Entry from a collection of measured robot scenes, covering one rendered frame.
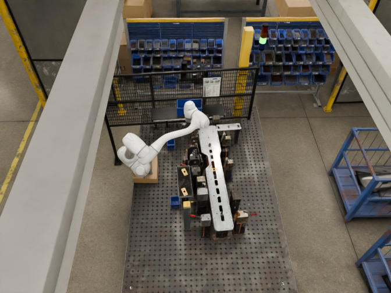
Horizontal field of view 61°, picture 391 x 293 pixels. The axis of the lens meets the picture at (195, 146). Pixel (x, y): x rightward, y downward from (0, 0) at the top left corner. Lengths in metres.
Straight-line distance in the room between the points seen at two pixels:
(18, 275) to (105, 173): 4.36
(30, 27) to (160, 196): 2.87
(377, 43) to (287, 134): 4.55
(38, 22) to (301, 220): 4.29
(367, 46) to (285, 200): 3.85
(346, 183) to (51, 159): 4.48
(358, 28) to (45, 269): 0.91
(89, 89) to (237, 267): 2.77
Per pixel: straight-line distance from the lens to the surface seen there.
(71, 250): 0.69
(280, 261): 3.49
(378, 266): 4.46
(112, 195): 4.69
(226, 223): 3.23
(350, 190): 4.88
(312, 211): 4.70
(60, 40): 5.08
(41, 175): 0.70
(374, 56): 0.93
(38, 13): 4.97
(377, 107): 0.91
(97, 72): 0.89
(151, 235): 3.51
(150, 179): 3.78
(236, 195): 3.37
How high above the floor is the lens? 3.84
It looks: 49 degrees down
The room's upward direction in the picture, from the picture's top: 1 degrees clockwise
